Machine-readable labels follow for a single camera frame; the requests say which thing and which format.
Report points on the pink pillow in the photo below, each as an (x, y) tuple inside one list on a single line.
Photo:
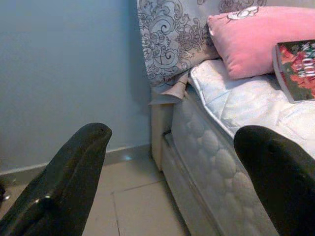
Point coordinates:
[(251, 41)]

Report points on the dark red green book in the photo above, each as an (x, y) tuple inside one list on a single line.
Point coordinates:
[(300, 73)]

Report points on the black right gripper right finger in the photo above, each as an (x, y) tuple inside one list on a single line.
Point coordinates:
[(285, 182)]

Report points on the grey floral patterned pillow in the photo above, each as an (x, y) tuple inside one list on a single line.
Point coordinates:
[(169, 37)]

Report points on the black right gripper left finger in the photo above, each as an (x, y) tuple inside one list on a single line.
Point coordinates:
[(66, 182)]

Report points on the beige folded cloth flap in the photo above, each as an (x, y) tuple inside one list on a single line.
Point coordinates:
[(169, 94)]

